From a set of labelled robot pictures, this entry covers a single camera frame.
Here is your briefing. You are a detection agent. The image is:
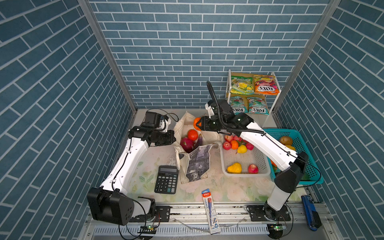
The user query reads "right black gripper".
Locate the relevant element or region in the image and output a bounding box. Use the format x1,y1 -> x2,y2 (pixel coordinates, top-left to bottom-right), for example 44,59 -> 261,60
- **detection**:
194,115 -> 225,132

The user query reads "orange pumpkin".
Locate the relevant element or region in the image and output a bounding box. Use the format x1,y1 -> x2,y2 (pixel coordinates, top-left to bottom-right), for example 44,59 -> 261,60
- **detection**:
193,118 -> 201,131

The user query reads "pink dragon fruit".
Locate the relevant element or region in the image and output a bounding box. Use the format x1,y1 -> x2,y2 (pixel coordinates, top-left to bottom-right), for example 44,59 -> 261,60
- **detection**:
180,137 -> 195,153

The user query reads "purple eggplant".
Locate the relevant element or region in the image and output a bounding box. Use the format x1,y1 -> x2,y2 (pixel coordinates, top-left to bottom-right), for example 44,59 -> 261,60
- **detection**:
194,134 -> 203,149

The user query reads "red tomato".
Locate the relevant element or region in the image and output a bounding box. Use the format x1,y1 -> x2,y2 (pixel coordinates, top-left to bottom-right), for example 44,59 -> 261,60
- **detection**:
187,130 -> 199,141

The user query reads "green yellow candy bag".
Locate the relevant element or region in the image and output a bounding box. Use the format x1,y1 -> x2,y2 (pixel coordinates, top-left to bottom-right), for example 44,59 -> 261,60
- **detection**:
231,76 -> 255,95

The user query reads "beige canvas tote bag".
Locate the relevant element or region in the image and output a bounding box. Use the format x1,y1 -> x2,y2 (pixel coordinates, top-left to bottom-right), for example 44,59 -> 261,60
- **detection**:
173,112 -> 224,184

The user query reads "orange Fox's candy bag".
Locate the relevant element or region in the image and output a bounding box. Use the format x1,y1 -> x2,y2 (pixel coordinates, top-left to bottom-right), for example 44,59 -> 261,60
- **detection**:
253,75 -> 280,95

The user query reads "red apple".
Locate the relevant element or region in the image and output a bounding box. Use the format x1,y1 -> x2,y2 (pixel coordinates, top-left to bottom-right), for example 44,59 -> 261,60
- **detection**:
246,142 -> 254,151
222,141 -> 232,151
248,164 -> 259,174
225,135 -> 234,143

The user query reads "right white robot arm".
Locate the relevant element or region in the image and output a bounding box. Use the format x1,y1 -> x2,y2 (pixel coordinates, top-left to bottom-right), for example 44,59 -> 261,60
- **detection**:
194,113 -> 309,221

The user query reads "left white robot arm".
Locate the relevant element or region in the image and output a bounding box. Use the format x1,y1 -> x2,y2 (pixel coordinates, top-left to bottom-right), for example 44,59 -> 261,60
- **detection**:
87,126 -> 176,226

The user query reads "green Fox's candy bag left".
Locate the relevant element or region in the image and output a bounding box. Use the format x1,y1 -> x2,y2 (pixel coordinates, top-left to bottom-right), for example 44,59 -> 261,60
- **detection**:
230,96 -> 248,115

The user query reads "green fox's candy bag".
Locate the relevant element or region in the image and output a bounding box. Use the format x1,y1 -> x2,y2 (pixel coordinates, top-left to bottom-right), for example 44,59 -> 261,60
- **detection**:
230,96 -> 248,115
247,97 -> 269,115

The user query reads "green Fox's candy bag right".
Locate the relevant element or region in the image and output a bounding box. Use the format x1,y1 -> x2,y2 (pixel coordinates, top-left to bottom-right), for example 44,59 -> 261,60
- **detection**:
247,97 -> 269,115

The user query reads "small orange tangerine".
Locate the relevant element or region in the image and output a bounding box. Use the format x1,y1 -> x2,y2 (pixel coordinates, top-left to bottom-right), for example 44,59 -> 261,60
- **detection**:
231,140 -> 239,150

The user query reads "yellow lemon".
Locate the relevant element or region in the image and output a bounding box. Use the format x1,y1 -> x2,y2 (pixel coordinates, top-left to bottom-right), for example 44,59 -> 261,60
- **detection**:
237,145 -> 248,154

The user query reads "black desk calculator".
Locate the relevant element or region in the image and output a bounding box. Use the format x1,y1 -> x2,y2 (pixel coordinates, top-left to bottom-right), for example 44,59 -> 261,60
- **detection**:
155,165 -> 179,195

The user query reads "white plastic fruit basket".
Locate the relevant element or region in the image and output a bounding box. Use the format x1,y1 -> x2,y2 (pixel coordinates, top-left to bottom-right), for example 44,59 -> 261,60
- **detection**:
220,134 -> 271,178

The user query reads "yellow pear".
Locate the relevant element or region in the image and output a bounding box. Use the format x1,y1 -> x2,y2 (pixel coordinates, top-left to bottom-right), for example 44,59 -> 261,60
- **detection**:
227,163 -> 242,174

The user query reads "brown potato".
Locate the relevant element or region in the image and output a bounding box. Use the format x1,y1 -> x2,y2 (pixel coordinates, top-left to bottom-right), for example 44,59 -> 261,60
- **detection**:
279,136 -> 293,146

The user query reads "packaged pen blister pack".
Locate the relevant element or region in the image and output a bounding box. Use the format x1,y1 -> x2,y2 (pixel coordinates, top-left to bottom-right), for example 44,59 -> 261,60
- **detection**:
202,189 -> 221,235

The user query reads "teal plastic vegetable basket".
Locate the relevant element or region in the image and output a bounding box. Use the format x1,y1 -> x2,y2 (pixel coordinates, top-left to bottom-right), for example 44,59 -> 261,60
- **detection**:
264,129 -> 324,186

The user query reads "blue utility knife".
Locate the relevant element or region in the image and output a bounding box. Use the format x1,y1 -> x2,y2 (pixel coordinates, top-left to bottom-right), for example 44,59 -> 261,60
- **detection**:
301,195 -> 322,232

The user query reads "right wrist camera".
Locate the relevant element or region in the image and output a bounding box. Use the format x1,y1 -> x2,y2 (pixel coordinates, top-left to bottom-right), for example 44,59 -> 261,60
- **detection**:
205,100 -> 232,119

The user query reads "white wire shelf rack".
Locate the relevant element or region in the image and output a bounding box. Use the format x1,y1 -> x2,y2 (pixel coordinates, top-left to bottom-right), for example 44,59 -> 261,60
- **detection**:
225,70 -> 281,128

